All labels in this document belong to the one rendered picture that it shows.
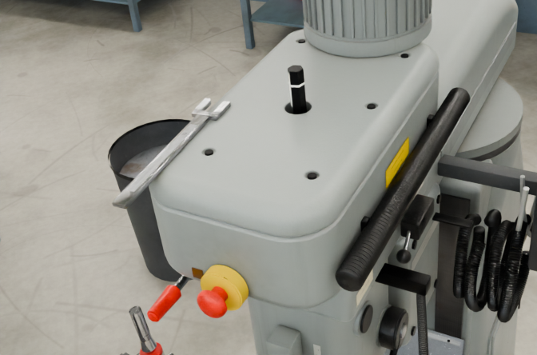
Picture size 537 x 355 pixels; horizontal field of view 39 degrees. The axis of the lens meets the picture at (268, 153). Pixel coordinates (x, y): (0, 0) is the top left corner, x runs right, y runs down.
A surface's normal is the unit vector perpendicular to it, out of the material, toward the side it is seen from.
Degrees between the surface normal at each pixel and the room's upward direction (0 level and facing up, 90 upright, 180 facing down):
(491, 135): 0
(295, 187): 0
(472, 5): 0
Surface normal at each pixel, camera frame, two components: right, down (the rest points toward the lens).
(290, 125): -0.10, -0.82
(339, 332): 0.19, 0.54
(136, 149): 0.67, 0.30
